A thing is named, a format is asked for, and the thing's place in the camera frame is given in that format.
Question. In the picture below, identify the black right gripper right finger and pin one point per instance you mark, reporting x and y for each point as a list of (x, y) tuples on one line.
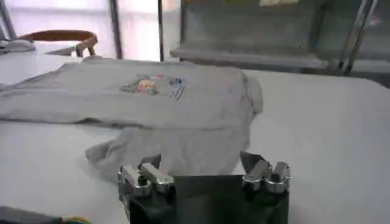
[(259, 175)]

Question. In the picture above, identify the silver metal stand pole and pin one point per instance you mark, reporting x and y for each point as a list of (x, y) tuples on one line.
[(355, 36)]

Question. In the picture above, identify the grey printed t-shirt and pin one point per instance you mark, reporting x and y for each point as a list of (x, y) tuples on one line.
[(182, 115)]

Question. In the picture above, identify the brown wooden chair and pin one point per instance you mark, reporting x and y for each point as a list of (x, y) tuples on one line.
[(61, 35)]

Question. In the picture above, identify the thin dark window post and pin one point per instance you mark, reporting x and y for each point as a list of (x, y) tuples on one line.
[(160, 30)]

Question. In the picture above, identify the thick dark window post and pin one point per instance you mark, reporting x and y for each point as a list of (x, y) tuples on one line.
[(115, 27)]

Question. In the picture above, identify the grey metal shelf rack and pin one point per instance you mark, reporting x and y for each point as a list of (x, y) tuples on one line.
[(250, 58)]

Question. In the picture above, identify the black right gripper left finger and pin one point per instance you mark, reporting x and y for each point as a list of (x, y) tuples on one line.
[(152, 176)]

